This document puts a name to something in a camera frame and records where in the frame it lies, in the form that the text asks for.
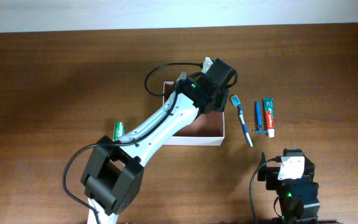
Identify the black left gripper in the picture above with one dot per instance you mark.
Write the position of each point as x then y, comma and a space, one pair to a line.
221, 101

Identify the white cardboard box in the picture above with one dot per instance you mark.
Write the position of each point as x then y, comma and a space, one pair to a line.
188, 127

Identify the blue disposable razor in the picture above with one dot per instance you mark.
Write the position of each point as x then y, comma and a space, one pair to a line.
258, 114

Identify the blue white toothbrush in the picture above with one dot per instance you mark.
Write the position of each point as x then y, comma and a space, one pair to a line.
236, 102

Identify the purple spray bottle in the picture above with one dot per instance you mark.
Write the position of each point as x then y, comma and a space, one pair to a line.
181, 77

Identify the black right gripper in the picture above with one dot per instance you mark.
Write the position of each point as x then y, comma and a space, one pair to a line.
272, 180

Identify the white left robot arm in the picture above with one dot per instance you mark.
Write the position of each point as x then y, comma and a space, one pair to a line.
114, 171

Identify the green white soap box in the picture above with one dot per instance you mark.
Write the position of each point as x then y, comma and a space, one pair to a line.
119, 130

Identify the Colgate toothpaste tube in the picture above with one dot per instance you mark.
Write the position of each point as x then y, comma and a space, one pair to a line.
268, 112

